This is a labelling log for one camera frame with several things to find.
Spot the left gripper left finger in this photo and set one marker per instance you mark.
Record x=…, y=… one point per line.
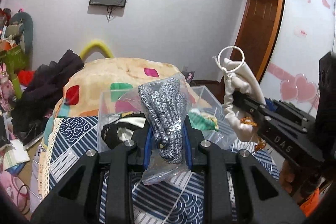
x=76, y=198

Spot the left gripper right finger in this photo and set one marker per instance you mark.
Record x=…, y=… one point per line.
x=237, y=188

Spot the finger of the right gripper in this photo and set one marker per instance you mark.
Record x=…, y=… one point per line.
x=271, y=104
x=249, y=105

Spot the white drawstring pouch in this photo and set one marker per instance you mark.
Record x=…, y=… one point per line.
x=238, y=76

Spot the green knitted cloth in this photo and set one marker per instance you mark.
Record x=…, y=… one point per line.
x=203, y=121

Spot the black mesh bag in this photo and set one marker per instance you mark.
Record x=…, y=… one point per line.
x=122, y=129

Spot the grey gloves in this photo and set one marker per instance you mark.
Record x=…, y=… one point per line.
x=165, y=103

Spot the blue white patterned tablecloth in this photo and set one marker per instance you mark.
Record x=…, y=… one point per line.
x=177, y=200

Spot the white wardrobe with hearts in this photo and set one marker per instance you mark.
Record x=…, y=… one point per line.
x=306, y=33

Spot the brown wooden door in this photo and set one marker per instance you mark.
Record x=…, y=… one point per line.
x=258, y=32

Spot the clear plastic storage box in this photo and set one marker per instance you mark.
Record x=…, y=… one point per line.
x=112, y=108

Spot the dark clothes pile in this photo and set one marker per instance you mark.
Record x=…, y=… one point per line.
x=30, y=114

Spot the beige patterned blanket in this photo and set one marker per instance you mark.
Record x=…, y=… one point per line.
x=81, y=94

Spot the pink rabbit toy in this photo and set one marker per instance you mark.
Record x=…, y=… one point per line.
x=7, y=90

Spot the green bottle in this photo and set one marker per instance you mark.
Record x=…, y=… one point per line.
x=16, y=86

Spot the green cardboard box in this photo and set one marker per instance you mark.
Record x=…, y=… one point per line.
x=14, y=59

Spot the yellow foam tube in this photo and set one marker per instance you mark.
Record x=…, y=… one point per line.
x=96, y=45

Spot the grey green neck pillow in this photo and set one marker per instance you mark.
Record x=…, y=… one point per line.
x=24, y=31

